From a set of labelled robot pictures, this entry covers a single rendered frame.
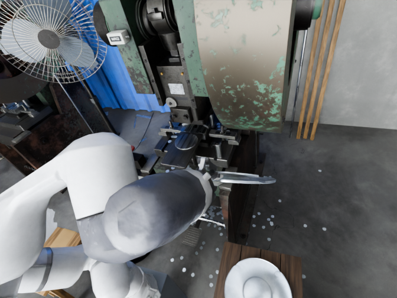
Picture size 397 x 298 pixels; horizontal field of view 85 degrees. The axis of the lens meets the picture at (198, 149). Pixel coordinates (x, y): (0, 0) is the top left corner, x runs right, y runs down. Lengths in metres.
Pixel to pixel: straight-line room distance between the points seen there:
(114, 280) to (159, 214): 0.59
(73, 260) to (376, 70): 2.27
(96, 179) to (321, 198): 1.72
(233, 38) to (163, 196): 0.35
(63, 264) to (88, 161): 0.50
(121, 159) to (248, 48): 0.32
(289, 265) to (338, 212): 0.74
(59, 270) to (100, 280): 0.13
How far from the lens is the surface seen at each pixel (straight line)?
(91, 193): 0.32
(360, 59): 2.22
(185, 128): 1.23
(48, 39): 1.52
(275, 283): 1.20
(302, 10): 0.80
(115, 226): 0.25
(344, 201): 1.92
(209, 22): 0.49
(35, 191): 0.42
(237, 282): 1.19
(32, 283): 0.77
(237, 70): 0.50
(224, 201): 1.13
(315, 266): 1.64
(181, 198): 0.26
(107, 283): 0.81
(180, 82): 0.99
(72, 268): 0.79
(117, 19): 0.97
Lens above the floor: 1.51
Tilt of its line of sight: 43 degrees down
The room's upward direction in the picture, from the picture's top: 14 degrees counter-clockwise
